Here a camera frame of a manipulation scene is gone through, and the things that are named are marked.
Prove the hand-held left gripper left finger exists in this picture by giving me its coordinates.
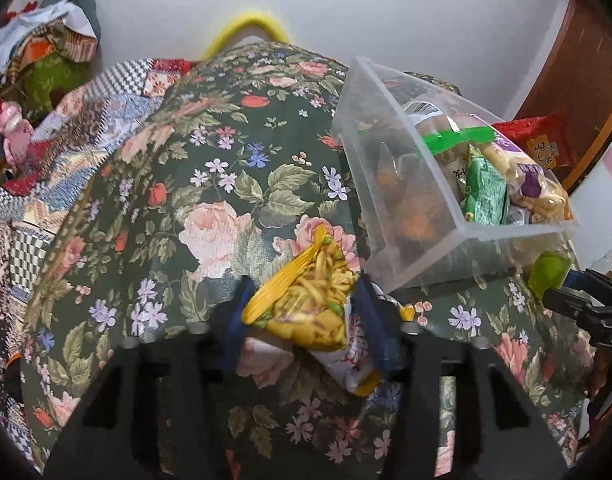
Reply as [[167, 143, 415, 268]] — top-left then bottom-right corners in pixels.
[[40, 276, 259, 480]]

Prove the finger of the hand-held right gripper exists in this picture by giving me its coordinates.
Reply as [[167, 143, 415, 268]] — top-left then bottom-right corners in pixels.
[[566, 267, 612, 293], [542, 285, 596, 320]]

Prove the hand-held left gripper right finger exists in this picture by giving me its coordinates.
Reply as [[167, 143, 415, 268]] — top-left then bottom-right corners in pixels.
[[356, 277, 569, 480]]

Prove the green round snack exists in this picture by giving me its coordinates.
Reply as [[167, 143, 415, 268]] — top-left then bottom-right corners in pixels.
[[527, 251, 571, 298]]

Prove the yellow snack packet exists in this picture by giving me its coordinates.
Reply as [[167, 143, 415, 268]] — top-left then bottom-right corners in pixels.
[[241, 224, 381, 396]]

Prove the purple label snack packet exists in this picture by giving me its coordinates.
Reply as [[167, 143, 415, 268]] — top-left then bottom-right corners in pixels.
[[478, 139, 574, 225]]

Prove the clear plastic storage box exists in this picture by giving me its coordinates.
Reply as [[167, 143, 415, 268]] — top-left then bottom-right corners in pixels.
[[331, 55, 582, 293]]

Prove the clear bag of fried snacks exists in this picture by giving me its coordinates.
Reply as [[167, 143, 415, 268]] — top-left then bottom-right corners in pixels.
[[373, 142, 454, 243]]

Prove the green snack packet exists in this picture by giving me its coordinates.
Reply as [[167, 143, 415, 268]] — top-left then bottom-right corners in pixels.
[[460, 156, 511, 225]]

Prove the red snack packet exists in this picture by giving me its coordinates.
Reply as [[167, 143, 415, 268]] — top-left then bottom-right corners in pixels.
[[490, 114, 581, 172]]

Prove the clear bag with green strip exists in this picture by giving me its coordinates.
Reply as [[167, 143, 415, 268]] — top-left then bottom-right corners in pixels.
[[403, 100, 509, 158]]

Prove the white sliding door with hearts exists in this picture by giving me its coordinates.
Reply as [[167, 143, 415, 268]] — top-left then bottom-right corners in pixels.
[[566, 122, 612, 273]]

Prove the floral blanket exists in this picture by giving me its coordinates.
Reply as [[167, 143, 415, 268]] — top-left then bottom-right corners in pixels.
[[20, 42, 604, 480]]

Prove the wooden wardrobe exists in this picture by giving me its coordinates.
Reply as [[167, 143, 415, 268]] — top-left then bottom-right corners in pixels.
[[513, 0, 612, 192]]

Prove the patchwork quilt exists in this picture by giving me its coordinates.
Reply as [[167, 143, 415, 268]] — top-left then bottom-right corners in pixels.
[[0, 57, 199, 466]]

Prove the pink rabbit toy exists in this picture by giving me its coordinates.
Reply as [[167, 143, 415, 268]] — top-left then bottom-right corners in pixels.
[[0, 100, 37, 165]]

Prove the yellow foam tube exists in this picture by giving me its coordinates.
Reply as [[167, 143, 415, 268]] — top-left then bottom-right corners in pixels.
[[201, 11, 293, 60]]

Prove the pile of clothes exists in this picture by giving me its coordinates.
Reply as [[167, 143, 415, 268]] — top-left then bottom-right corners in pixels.
[[0, 0, 99, 83]]

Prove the grey cushion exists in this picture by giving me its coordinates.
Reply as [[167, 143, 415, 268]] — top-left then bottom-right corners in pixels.
[[44, 0, 102, 43]]

